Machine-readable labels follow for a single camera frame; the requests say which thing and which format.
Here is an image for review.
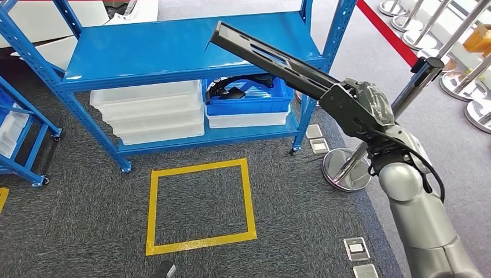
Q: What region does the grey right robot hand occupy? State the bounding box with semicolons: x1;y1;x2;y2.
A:
342;78;397;129

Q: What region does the black plastic plate frame part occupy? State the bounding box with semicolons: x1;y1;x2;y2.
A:
204;20;348;102

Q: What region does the black car trim part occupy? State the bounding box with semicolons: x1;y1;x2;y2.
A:
205;75;276;105

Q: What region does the blue metal shelf rack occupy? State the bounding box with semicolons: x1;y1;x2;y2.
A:
0;0;360;174

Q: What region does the metal floor socket box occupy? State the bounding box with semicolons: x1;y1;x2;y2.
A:
352;264;381;278
305;123;324;140
309;137;331;155
343;236;371;263

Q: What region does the red barrier belt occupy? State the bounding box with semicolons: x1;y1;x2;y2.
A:
356;0;420;69

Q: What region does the chrome stanchion with black head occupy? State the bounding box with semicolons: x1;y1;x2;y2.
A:
321;56;446;193

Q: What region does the blue plastic parts bin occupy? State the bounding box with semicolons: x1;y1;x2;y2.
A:
202;76;295;117

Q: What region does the brown cardboard box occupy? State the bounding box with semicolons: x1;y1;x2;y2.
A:
462;23;491;58

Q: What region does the yellow floor tape square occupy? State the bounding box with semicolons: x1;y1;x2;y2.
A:
145;158;258;257
0;186;10;214

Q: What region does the small blue metal rack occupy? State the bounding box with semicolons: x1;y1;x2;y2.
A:
0;75;63;189

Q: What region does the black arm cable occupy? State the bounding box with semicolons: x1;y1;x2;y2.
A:
353;116;446;204

